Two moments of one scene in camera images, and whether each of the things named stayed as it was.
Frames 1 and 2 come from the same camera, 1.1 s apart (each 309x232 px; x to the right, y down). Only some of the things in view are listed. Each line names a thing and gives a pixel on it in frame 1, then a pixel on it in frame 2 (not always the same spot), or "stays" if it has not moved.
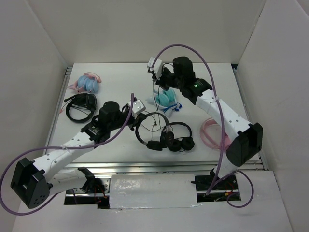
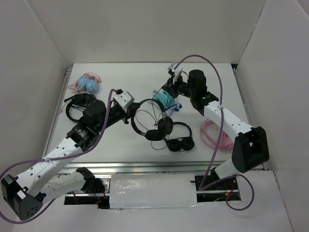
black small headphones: [185, 143] stays
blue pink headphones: [88, 82] stays
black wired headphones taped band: [167, 137] to [165, 125]
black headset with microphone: [88, 100] stays
